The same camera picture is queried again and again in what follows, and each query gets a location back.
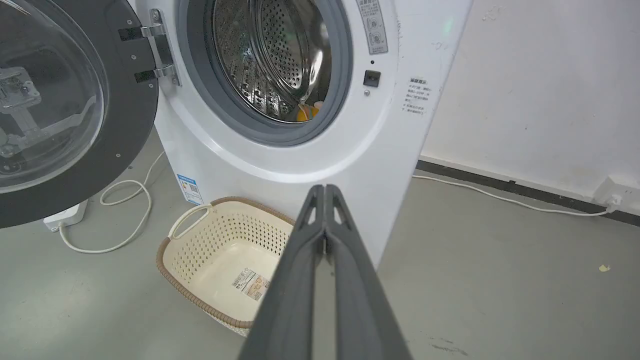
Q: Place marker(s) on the black round washer door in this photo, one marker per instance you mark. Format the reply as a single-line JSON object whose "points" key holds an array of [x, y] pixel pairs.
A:
{"points": [[65, 100]]}

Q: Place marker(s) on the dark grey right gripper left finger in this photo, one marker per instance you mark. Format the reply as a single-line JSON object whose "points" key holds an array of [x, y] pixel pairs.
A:
{"points": [[287, 295]]}

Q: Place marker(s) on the white power strip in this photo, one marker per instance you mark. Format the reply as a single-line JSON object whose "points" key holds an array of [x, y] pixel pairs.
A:
{"points": [[65, 215]]}

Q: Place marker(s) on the orange yellow item in drum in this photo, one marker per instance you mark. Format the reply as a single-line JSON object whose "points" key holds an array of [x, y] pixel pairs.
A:
{"points": [[306, 112]]}

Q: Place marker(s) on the small yellow scrap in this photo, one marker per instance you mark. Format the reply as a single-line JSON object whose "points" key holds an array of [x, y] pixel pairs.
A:
{"points": [[604, 268]]}

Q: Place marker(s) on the white wall socket box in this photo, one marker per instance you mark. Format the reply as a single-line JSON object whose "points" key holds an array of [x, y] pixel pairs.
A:
{"points": [[616, 192]]}

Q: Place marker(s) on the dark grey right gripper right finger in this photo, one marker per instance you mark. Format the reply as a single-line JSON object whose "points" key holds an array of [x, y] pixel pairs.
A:
{"points": [[362, 300]]}

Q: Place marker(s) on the white front-load washing machine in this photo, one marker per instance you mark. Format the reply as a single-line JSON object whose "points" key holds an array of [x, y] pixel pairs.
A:
{"points": [[370, 140]]}

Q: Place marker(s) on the cream plastic laundry basket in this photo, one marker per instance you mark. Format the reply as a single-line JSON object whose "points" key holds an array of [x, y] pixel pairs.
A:
{"points": [[220, 260]]}

